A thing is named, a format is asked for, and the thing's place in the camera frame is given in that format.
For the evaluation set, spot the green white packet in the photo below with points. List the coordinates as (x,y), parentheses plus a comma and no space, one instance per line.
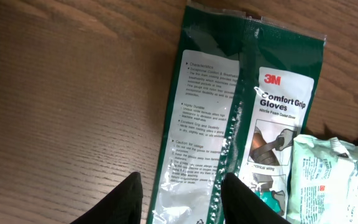
(242,90)

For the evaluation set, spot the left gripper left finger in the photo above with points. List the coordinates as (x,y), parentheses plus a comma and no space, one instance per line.
(123,205)

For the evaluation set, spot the teal wet wipes packet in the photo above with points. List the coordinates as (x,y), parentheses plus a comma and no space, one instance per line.
(324,181)

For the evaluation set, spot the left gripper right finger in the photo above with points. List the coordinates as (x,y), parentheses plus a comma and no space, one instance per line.
(242,206)

